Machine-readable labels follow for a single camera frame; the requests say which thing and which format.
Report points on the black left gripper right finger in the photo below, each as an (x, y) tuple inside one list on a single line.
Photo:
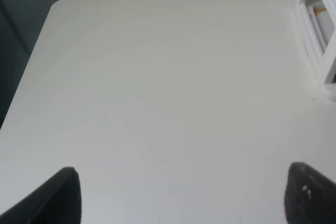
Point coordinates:
[(309, 195)]

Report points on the white drawer cabinet frame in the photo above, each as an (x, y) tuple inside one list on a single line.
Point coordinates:
[(316, 19)]

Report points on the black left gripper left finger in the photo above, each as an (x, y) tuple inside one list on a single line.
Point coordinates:
[(58, 200)]

